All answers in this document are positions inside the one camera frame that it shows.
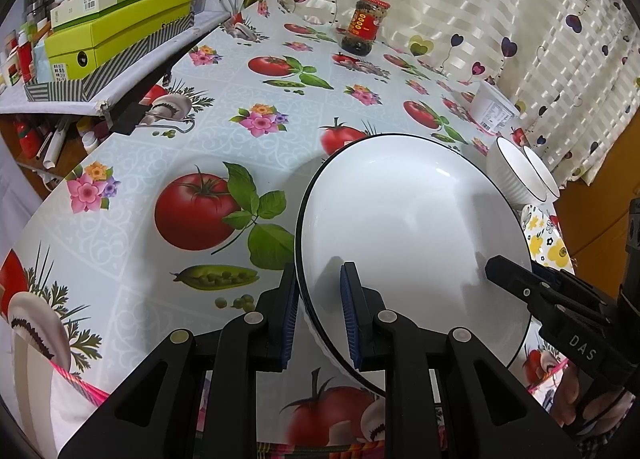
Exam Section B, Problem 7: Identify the large white black-rimmed plate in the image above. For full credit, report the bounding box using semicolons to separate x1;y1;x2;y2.
295;133;535;396

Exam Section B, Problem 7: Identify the pink green plaid cloth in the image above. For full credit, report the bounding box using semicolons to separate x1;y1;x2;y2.
47;359;571;459

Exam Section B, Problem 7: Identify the red label sauce jar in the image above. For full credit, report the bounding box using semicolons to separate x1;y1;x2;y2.
341;0;390;56

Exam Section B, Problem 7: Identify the white ribbed bowl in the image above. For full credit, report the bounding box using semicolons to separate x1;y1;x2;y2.
522;145;562;202
486;136;538;205

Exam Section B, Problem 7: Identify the lime green box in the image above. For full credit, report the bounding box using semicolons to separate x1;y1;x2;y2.
44;0;196;60
47;9;196;82

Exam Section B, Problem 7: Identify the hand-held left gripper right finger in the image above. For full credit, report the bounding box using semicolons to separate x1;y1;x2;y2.
340;261;583;459

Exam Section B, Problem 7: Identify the cluster of small jars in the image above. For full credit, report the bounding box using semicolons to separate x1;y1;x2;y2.
0;24;51;90

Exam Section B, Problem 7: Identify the striped grey box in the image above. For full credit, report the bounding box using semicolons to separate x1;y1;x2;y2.
24;14;197;104

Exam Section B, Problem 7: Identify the cream and green flat box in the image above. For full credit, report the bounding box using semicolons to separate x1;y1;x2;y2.
50;0;191;32

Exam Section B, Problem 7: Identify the white side shelf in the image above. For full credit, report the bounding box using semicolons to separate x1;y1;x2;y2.
0;4;246;115

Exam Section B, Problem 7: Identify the vegetable print tablecloth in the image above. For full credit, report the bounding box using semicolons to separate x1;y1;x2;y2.
0;0;576;459

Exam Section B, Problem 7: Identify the white plastic tub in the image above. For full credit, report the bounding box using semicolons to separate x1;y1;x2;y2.
470;80;521;134

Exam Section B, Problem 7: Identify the yellow floral bowl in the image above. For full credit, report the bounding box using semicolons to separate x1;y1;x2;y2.
520;202;576;275

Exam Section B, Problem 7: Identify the person's right hand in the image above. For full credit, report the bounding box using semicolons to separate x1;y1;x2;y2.
552;363;590;421

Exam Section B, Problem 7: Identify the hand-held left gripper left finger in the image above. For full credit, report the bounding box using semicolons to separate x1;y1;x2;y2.
57;263;301;459

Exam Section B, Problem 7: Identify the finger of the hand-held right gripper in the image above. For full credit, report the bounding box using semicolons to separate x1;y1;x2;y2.
531;262;622;321
485;255;572;336

